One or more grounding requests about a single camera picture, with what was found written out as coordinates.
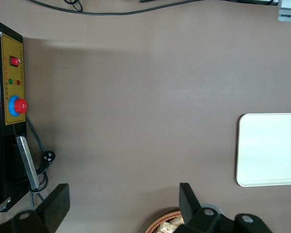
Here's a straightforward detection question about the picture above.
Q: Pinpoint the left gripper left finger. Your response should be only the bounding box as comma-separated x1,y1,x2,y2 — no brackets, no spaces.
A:
10,183,70,233

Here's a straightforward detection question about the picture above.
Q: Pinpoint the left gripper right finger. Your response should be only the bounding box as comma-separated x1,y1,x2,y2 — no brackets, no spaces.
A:
175,183,274,233

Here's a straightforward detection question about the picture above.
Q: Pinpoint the cream rectangular tray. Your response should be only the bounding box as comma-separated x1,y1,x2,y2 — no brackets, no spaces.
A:
236,113,291,187

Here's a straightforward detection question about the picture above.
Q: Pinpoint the clear snack pack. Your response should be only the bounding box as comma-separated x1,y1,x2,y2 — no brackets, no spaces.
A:
169,216,186,226
154,219,177,233

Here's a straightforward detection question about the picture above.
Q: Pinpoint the large wicker basket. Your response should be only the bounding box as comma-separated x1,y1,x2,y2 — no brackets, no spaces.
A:
144,210,185,233

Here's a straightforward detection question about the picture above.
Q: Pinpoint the silver metal bar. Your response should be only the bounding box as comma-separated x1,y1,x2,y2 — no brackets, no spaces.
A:
13,125,40,190

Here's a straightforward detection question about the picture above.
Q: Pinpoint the red emergency stop button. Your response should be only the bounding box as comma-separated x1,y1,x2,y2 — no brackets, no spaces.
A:
8,95,28,117

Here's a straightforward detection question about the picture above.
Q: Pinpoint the yellow control panel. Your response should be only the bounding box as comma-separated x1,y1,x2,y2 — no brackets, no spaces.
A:
0,33,27,126

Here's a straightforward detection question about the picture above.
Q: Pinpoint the black power cable with plug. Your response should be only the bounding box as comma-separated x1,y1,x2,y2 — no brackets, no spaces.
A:
25,115,56,207

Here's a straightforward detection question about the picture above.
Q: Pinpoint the looped black cable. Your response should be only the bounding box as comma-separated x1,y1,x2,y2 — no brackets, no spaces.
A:
62,0,83,12

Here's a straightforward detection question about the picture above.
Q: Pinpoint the long black cable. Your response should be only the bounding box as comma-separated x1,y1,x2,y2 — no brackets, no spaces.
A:
28,0,204,16

